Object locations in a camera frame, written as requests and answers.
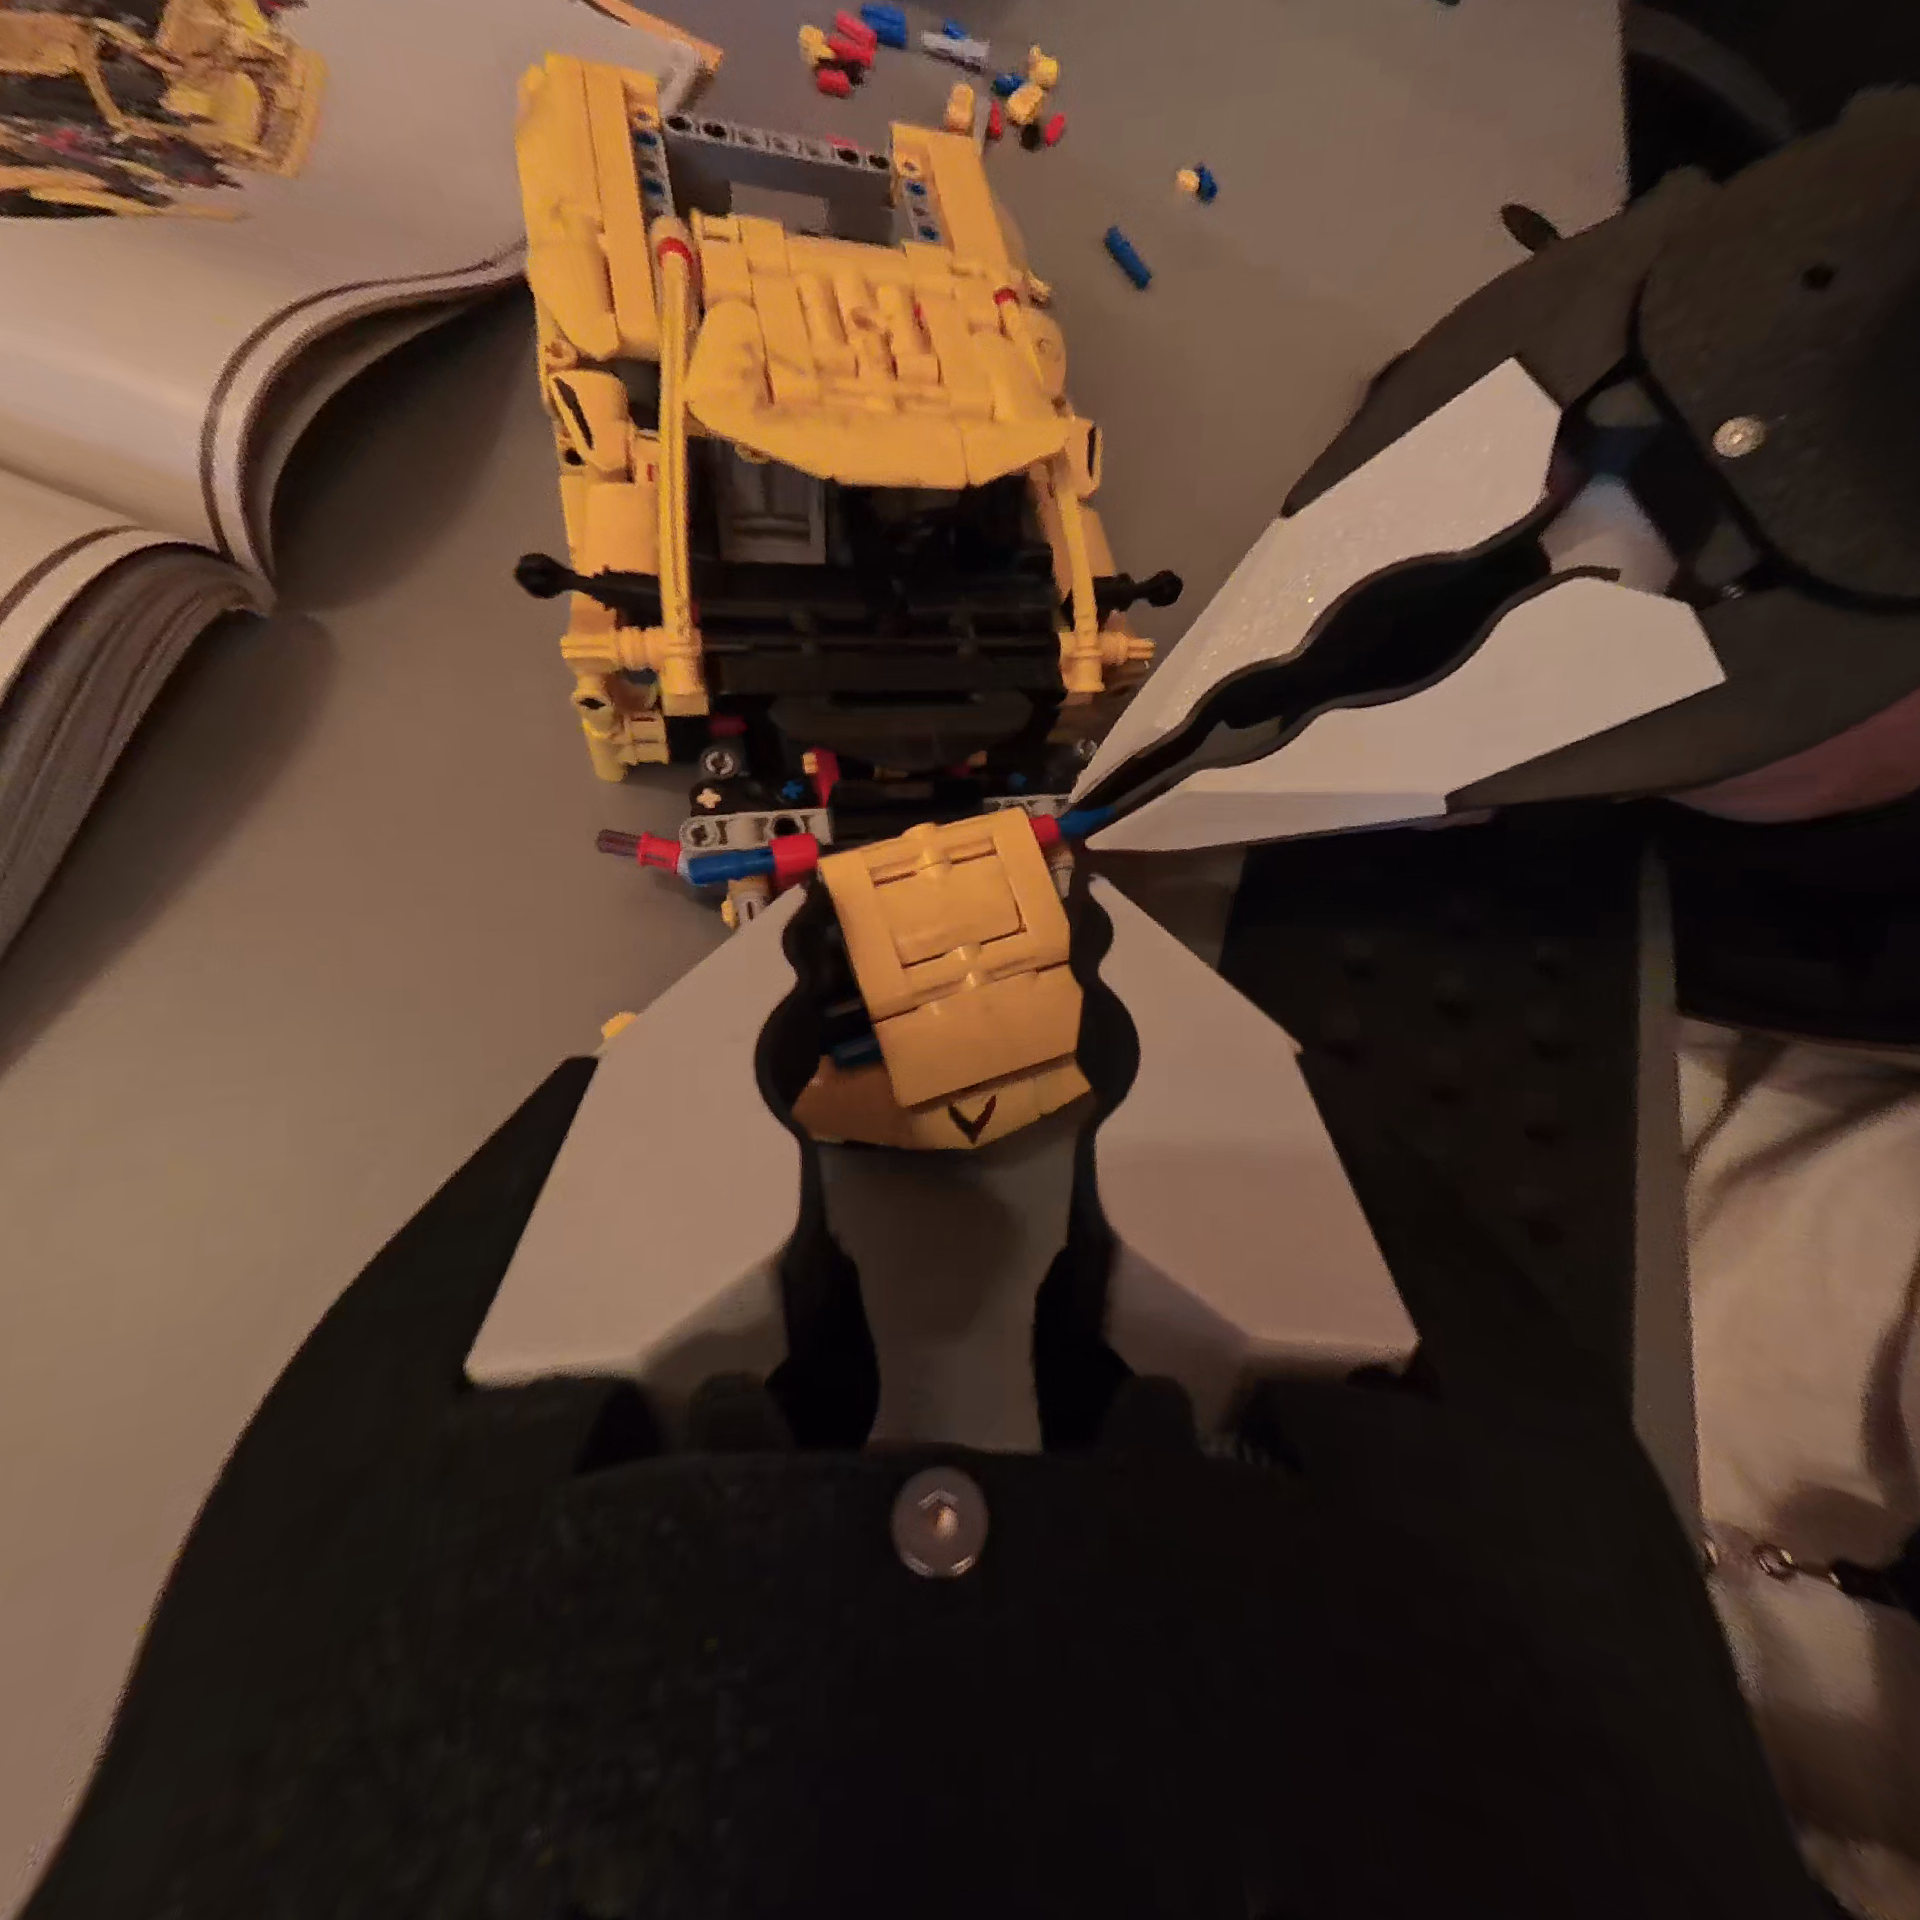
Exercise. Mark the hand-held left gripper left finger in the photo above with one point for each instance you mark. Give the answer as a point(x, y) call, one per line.
point(628, 1232)

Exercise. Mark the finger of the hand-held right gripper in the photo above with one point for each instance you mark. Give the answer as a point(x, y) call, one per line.
point(1501, 735)
point(1393, 480)

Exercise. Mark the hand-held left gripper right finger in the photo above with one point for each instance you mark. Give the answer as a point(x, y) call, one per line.
point(1262, 1202)

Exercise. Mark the yellow brick hood panel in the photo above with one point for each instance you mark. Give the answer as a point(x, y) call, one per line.
point(945, 933)

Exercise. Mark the yellow brick model car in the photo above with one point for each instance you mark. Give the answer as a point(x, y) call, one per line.
point(841, 360)

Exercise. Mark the person's right hand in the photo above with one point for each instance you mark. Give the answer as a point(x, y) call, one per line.
point(1844, 767)

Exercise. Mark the black dotted rubber mat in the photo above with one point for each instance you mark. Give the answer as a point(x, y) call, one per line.
point(1468, 1052)

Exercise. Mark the small black oval piece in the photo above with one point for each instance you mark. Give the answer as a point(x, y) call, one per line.
point(1533, 225)

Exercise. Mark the pile of small coloured bricks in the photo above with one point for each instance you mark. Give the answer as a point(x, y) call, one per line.
point(855, 49)

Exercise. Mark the open instruction booklet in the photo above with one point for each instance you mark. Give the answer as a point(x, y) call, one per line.
point(119, 379)

